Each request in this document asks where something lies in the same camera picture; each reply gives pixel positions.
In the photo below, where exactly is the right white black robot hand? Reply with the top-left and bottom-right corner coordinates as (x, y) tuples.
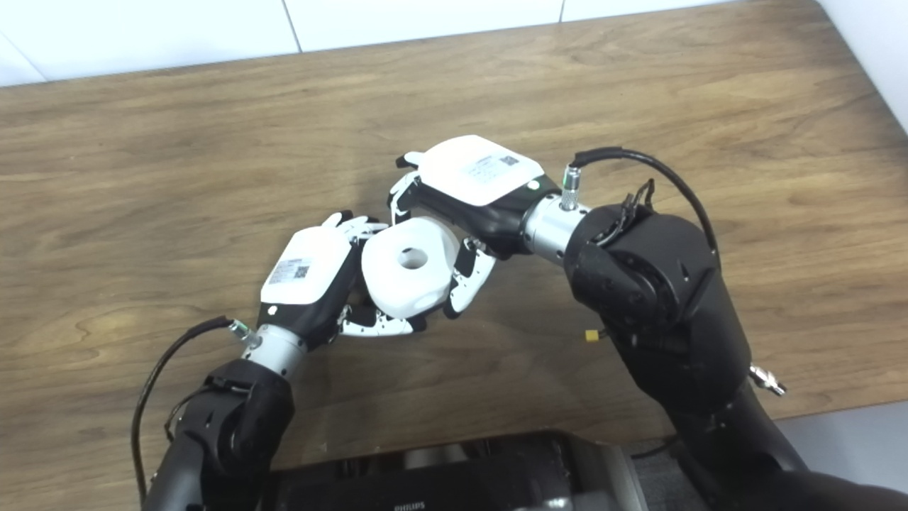
(387, 135), (561, 319)

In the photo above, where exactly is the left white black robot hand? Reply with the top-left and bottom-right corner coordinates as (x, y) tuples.
(257, 211), (428, 348)

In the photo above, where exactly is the round white plastic piece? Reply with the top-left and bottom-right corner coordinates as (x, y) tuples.
(361, 216), (460, 318)

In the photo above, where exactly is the black robot torso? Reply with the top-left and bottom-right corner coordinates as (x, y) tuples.
(266, 429), (650, 511)

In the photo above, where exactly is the thin black right arm wire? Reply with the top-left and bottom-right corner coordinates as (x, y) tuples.
(594, 179), (657, 247)

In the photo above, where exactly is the thin black arm wire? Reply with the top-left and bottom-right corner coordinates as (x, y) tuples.
(165, 387), (214, 442)
(594, 179), (657, 247)

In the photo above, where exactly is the thin black left arm wire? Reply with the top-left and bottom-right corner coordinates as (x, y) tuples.
(165, 387), (214, 442)

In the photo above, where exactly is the thick black right wrist cable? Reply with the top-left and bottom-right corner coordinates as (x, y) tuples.
(560, 147), (721, 267)

